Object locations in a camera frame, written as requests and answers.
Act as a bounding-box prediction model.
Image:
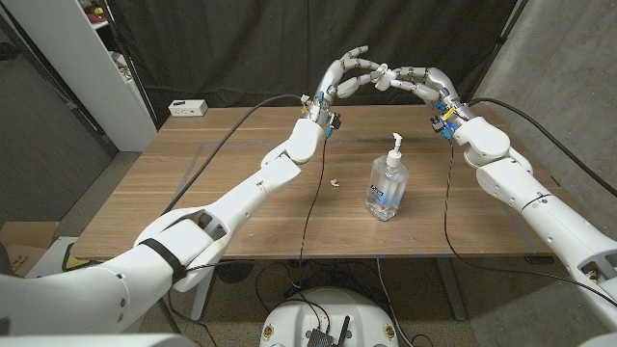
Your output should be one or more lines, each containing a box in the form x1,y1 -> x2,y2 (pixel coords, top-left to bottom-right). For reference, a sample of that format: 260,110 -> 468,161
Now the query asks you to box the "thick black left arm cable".
161,93 -> 306,216

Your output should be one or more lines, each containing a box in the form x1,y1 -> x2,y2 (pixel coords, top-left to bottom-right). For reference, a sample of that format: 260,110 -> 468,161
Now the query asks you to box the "thin black left wrist cable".
166,136 -> 330,347

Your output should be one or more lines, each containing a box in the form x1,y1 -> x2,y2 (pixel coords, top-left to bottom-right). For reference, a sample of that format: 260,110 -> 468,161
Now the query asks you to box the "black antenna module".
306,315 -> 352,347

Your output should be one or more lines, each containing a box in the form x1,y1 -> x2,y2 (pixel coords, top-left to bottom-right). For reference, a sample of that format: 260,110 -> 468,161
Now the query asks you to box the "white shelf cabinet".
2,0 -> 159,153

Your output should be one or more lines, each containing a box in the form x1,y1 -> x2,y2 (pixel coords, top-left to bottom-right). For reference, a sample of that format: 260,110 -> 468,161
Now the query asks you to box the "white robot torso base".
258,287 -> 400,347

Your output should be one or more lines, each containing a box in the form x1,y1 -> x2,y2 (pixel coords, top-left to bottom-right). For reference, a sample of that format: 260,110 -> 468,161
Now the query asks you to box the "white power outlet box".
168,99 -> 209,118

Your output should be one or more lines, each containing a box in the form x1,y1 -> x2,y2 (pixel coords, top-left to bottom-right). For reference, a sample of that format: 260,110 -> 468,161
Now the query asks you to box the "white airpods case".
373,63 -> 399,93

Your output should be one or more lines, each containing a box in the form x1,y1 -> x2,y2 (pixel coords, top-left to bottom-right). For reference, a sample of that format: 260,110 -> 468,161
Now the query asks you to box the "black backdrop stand pole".
469,0 -> 530,105
98,0 -> 161,130

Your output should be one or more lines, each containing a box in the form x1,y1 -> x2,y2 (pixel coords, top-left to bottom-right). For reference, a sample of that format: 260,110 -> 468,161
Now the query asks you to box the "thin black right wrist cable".
442,138 -> 617,308

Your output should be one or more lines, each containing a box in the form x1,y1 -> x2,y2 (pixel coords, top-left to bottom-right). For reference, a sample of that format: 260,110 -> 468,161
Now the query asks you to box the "small red yellow object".
79,0 -> 111,24

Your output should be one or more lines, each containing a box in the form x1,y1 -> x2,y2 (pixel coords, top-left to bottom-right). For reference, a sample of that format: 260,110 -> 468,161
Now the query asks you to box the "brown cardboard box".
0,220 -> 60,280

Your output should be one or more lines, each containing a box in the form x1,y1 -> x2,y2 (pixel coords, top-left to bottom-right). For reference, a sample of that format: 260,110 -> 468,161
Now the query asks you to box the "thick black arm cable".
161,93 -> 306,216
469,97 -> 617,198

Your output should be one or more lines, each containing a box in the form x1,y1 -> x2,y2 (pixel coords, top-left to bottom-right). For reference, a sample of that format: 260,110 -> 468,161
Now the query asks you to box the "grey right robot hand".
385,65 -> 477,134

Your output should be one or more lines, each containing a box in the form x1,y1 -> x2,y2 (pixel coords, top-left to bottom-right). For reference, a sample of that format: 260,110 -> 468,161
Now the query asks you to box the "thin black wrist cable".
442,138 -> 617,308
166,136 -> 330,347

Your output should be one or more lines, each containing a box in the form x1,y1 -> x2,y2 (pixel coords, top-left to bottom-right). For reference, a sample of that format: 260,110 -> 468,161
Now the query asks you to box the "white table leg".
191,264 -> 218,323
436,256 -> 468,323

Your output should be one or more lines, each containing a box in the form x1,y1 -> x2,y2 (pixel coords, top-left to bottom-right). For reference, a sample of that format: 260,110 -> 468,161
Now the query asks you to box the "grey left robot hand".
306,45 -> 389,136

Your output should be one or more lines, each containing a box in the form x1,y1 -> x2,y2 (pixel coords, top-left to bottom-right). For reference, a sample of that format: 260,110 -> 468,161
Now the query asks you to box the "round black floor fan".
215,258 -> 255,284

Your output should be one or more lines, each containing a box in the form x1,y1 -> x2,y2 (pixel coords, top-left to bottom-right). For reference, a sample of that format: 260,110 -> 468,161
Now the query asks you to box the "black fabric backdrop curtain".
103,0 -> 520,129

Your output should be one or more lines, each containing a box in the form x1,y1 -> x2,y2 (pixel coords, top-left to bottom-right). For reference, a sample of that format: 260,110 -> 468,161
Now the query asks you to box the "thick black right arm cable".
469,97 -> 617,198

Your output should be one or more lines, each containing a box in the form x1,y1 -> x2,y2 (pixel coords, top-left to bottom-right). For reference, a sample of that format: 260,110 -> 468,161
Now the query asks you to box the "clear hand sanitizer pump bottle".
364,132 -> 411,223

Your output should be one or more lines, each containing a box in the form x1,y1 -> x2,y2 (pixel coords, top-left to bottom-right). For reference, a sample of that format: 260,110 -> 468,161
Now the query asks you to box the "grey floor cable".
375,256 -> 414,347

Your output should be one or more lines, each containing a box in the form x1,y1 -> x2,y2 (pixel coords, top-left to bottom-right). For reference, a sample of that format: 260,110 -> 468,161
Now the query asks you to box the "black floor cable tangle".
254,258 -> 387,319

